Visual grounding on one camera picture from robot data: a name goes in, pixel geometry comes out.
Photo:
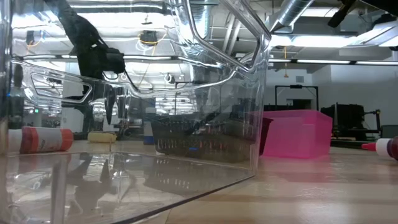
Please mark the grey box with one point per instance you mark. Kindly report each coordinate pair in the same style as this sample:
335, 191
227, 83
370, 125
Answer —
390, 133

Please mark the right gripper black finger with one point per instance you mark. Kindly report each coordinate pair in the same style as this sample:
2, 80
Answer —
342, 12

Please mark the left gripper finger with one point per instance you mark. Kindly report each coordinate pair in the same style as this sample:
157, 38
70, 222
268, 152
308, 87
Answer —
109, 104

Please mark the black metal frame rig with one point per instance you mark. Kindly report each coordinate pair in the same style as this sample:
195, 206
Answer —
297, 87

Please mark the pink plastic bin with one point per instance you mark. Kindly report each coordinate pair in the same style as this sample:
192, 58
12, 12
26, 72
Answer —
295, 133

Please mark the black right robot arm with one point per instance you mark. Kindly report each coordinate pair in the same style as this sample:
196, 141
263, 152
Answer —
382, 2

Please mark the black machine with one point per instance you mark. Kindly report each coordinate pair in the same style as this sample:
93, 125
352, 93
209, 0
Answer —
348, 121

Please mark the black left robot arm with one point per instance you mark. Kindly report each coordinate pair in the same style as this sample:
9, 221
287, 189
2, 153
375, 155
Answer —
81, 37

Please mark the clear plastic bin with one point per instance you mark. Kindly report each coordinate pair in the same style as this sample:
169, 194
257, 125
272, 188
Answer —
93, 186

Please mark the silver ceiling duct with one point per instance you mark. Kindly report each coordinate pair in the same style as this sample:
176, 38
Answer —
289, 14

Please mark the red-capped colour bottle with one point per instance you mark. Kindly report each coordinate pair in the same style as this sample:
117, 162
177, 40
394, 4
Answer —
385, 147

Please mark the orange white glue stick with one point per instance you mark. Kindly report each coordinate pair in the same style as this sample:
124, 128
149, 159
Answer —
46, 140

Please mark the black mesh basket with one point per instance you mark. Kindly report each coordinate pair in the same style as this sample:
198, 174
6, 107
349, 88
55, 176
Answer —
202, 143

